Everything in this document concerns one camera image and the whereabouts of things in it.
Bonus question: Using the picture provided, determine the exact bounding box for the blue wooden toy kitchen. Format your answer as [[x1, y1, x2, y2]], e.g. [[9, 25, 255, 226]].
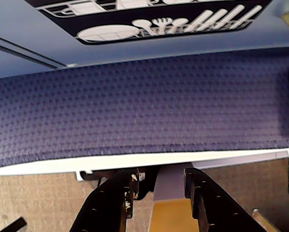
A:
[[0, 0, 289, 82]]

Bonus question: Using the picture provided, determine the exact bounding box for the gray block with yellow base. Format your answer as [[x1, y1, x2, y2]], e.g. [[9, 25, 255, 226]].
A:
[[150, 166, 200, 232]]

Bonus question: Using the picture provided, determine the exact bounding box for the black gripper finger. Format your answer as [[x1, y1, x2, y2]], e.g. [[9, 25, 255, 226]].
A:
[[69, 167, 140, 232], [183, 167, 266, 232]]

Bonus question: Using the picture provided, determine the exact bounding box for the black dishwasher sticker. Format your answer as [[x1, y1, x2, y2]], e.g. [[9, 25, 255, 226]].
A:
[[23, 0, 273, 46]]

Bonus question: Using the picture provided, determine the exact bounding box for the blue dishwasher door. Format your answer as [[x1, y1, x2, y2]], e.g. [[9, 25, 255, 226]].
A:
[[0, 0, 289, 71]]

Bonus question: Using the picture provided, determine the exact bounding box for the black strip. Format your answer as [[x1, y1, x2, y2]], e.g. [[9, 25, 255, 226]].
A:
[[3, 217, 26, 232]]

